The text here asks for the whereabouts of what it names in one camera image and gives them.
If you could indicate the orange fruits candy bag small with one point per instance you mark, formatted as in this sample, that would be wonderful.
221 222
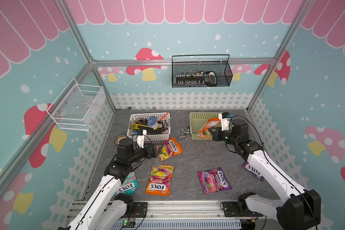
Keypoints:
171 148

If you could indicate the blue white work glove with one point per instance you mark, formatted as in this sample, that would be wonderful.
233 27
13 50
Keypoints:
153 123

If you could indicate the small green circuit board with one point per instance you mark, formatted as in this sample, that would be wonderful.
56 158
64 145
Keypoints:
128 224

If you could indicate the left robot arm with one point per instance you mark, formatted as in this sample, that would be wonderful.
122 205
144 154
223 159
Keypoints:
104 208

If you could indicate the yellow black tool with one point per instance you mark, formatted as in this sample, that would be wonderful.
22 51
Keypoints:
149 130

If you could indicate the orange white candy bag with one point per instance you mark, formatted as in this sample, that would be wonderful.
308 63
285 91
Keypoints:
204 131

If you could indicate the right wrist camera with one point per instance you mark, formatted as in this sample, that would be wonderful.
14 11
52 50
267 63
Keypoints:
225 120

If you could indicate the white wire wall basket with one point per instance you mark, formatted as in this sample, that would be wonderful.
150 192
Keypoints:
77 107

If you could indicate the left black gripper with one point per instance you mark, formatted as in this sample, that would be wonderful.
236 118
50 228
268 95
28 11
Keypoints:
154 154

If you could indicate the tape roll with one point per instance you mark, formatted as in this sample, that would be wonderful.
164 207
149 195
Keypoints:
119 138

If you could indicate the green plastic basket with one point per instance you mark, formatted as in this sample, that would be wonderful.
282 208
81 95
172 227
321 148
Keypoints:
198 119

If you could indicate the metal fitting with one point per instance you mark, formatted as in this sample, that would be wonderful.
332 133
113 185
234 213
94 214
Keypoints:
184 133

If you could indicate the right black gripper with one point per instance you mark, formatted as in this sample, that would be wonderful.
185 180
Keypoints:
215 135

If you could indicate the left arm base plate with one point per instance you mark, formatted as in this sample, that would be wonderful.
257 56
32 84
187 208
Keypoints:
136 210

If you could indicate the black wire wall basket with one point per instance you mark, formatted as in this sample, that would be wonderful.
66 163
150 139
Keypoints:
215 66

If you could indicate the socket set in wall basket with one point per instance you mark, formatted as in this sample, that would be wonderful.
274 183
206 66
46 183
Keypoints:
189 80

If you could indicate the orange Fox's fruits bag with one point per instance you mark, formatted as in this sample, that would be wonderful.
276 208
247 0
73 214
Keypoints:
160 180

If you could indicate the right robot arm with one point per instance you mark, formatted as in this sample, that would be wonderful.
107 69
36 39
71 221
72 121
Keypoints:
297 208

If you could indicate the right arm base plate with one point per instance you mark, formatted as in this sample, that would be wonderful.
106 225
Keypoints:
237 209

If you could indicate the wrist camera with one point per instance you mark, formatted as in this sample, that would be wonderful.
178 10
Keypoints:
141 134
225 120

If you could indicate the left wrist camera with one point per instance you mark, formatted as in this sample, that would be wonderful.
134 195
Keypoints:
141 134

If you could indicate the white plastic basket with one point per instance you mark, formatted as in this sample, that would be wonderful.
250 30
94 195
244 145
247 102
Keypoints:
143 118

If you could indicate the teal Fox's mint bag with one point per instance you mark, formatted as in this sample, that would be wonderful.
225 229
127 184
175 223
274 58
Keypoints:
129 186

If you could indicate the purple Fox's bag near wall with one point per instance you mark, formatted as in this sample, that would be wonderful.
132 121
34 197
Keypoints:
253 170

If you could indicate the orange tube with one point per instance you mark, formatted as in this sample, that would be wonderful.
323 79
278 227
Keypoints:
163 117

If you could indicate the purple Fox's berries bag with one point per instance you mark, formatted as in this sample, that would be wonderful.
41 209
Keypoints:
213 180

